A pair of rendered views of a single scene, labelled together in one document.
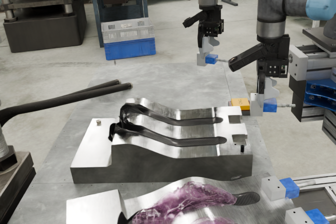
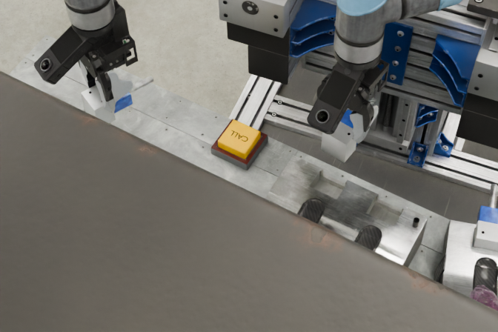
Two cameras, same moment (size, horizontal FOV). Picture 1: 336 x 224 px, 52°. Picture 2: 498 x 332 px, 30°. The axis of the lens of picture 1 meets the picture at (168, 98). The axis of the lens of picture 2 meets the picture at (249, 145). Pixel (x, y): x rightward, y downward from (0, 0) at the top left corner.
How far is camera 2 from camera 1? 1.20 m
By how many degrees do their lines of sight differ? 53
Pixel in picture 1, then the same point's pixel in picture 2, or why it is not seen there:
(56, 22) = not seen: outside the picture
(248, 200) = (485, 274)
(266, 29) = (372, 52)
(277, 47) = not seen: hidden behind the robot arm
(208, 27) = (115, 56)
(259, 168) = not seen: hidden behind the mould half
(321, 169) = (175, 78)
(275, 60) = (375, 75)
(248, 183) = (459, 256)
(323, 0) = not seen: outside the picture
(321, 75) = (299, 3)
